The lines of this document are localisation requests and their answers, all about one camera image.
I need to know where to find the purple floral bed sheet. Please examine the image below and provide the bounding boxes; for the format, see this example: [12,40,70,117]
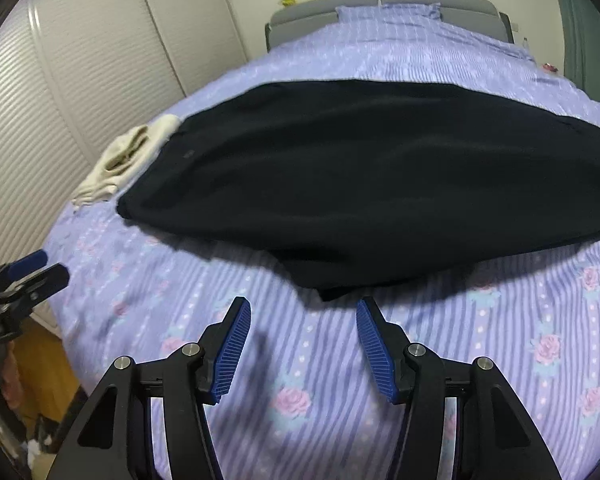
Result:
[44,17,600,479]

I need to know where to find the purple pillow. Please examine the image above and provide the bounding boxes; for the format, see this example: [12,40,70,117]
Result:
[336,3,442,24]

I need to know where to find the cream folded garment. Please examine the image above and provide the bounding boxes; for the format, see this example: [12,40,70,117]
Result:
[71,114,181,207]

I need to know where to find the green and beige curtain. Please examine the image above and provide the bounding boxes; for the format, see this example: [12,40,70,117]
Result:
[558,0,600,101]

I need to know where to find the black pants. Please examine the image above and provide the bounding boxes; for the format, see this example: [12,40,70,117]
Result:
[117,80,600,300]

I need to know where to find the white slatted wardrobe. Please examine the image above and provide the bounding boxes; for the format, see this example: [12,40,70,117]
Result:
[0,0,246,264]

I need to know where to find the grey upholstered headboard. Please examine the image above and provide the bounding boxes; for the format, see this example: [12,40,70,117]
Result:
[264,0,515,53]

